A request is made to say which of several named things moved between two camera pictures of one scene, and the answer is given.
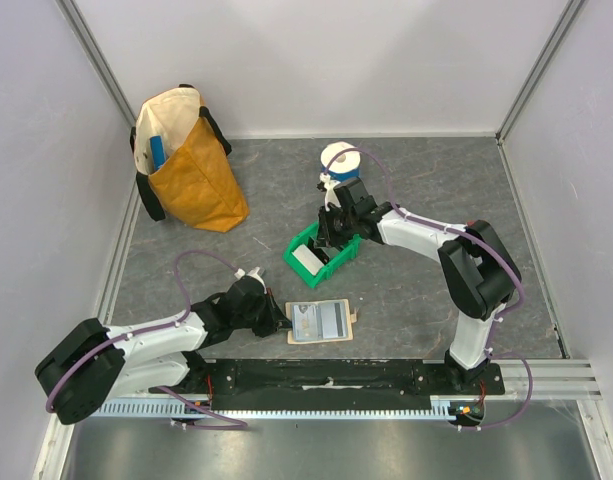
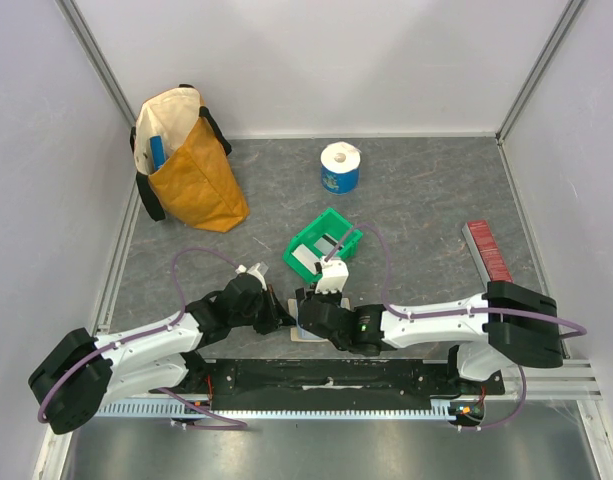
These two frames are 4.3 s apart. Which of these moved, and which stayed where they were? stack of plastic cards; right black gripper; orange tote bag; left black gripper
Moved: right black gripper
Stayed: stack of plastic cards; orange tote bag; left black gripper
